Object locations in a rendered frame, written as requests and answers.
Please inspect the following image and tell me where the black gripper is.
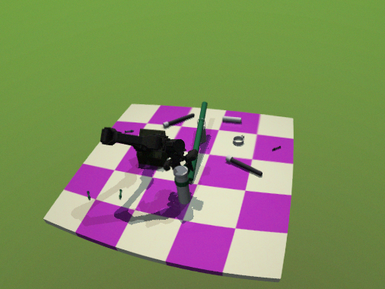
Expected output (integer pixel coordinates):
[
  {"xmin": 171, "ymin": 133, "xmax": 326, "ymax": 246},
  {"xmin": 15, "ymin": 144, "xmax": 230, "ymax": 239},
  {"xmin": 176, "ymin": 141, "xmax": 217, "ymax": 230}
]
[{"xmin": 163, "ymin": 149, "xmax": 198, "ymax": 172}]

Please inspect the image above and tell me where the grey metal ring band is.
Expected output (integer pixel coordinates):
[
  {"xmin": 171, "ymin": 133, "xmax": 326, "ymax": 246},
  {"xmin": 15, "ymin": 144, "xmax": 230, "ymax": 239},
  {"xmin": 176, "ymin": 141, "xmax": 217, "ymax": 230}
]
[{"xmin": 233, "ymin": 135, "xmax": 244, "ymax": 145}]

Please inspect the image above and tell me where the black cylinder with grey end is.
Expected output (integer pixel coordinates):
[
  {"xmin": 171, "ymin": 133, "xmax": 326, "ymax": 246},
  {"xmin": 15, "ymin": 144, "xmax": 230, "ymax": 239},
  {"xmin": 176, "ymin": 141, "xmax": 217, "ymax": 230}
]
[
  {"xmin": 162, "ymin": 113, "xmax": 195, "ymax": 128},
  {"xmin": 225, "ymin": 155, "xmax": 263, "ymax": 176}
]

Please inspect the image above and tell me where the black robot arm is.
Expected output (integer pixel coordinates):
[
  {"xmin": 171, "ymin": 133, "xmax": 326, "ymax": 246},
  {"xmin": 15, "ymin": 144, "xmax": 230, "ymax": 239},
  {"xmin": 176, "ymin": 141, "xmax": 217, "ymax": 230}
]
[{"xmin": 100, "ymin": 127, "xmax": 186, "ymax": 154}]

